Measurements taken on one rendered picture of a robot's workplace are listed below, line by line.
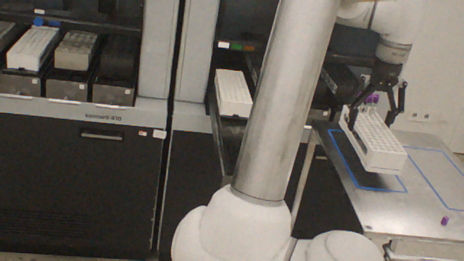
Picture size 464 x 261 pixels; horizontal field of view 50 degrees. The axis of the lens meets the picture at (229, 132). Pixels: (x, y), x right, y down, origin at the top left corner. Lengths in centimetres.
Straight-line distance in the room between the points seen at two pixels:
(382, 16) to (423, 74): 198
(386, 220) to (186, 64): 90
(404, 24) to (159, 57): 84
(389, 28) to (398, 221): 50
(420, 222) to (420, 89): 213
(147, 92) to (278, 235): 107
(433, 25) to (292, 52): 247
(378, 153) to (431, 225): 22
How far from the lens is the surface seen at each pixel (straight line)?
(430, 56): 334
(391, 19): 140
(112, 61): 180
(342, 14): 137
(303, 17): 85
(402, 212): 135
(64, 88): 178
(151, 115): 178
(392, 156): 139
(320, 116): 186
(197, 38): 178
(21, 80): 181
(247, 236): 88
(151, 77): 183
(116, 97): 177
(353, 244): 90
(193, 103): 187
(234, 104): 160
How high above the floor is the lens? 149
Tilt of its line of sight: 26 degrees down
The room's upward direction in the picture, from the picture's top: 10 degrees clockwise
